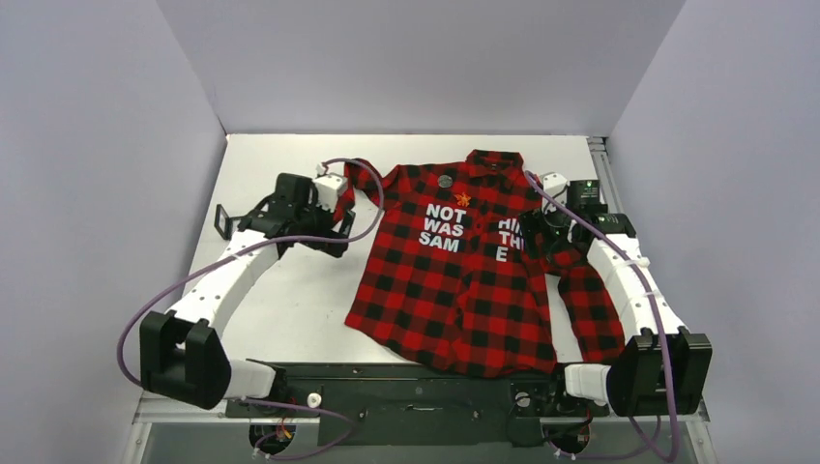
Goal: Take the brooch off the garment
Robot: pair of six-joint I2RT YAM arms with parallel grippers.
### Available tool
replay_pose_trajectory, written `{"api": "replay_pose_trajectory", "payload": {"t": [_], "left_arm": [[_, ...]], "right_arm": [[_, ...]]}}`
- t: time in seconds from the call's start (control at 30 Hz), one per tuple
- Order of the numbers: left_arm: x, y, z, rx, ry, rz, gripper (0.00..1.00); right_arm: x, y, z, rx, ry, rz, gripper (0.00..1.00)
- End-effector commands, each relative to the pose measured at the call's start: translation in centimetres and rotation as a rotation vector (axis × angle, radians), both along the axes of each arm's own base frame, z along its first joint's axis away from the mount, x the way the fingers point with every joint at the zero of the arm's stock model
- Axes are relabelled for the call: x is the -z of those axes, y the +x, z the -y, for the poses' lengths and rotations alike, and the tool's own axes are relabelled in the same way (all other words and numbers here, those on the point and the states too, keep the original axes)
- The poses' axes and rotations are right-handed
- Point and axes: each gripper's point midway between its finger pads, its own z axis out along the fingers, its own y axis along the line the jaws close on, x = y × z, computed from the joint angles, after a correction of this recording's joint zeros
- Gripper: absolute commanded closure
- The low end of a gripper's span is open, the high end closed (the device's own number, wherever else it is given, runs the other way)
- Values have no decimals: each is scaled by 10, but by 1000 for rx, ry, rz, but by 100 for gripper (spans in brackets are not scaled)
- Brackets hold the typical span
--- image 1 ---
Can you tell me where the orange gold brooch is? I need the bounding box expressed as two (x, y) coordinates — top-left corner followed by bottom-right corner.
(454, 192), (472, 209)

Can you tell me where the red black plaid shirt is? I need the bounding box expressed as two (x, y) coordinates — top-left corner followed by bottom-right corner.
(337, 150), (625, 378)

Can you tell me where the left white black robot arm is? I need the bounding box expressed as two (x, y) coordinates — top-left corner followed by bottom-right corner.
(138, 173), (355, 416)

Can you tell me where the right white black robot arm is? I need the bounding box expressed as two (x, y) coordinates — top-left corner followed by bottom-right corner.
(518, 172), (713, 417)

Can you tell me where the round grey shirt badge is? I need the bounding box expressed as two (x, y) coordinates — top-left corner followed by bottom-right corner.
(437, 175), (454, 189)

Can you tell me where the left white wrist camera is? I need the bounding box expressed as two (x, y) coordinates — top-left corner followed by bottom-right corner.
(312, 163), (348, 213)

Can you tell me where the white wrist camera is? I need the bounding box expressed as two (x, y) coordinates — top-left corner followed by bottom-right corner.
(538, 171), (570, 206)
(312, 163), (348, 213)

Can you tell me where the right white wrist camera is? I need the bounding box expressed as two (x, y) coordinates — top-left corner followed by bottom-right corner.
(538, 171), (570, 206)

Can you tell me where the black frame stand left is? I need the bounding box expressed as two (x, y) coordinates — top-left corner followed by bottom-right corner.
(214, 203), (244, 242)

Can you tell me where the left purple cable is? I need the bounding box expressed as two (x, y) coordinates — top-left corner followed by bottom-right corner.
(115, 157), (386, 462)

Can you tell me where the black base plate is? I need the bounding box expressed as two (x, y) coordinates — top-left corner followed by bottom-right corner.
(225, 362), (609, 448)

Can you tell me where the aluminium front rail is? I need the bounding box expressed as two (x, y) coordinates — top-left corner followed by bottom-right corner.
(133, 393), (711, 424)

